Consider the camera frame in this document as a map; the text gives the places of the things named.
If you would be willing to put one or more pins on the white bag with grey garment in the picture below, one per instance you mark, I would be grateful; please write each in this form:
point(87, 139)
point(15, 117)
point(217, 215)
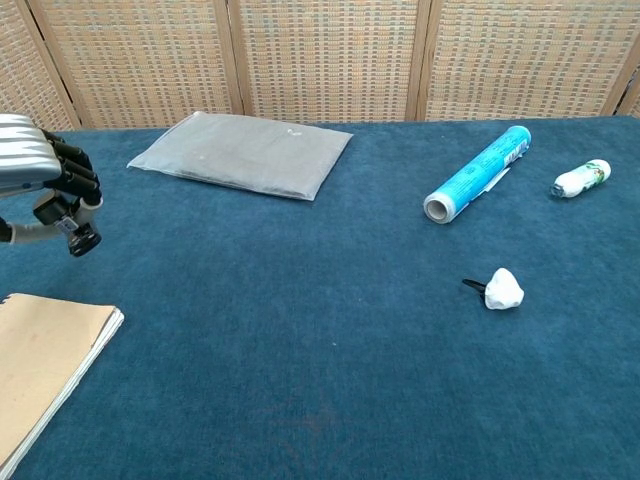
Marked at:
point(245, 152)

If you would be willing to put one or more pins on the small white plastic bottle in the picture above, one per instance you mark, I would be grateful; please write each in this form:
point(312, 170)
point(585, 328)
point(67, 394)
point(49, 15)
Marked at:
point(580, 179)

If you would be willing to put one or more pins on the blue cling film roll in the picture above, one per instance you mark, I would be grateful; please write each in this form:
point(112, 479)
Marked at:
point(475, 175)

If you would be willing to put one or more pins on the woven rattan folding screen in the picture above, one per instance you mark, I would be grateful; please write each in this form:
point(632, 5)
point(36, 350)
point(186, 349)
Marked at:
point(320, 55)

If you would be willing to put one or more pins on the blue carpet table cover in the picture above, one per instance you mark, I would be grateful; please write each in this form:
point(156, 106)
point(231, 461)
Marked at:
point(300, 325)

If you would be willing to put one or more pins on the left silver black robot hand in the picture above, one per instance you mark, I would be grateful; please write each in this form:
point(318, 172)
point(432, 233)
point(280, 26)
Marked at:
point(25, 155)

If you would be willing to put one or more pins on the tan spiral notebook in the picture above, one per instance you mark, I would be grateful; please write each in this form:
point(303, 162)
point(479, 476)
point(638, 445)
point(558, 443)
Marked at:
point(40, 350)

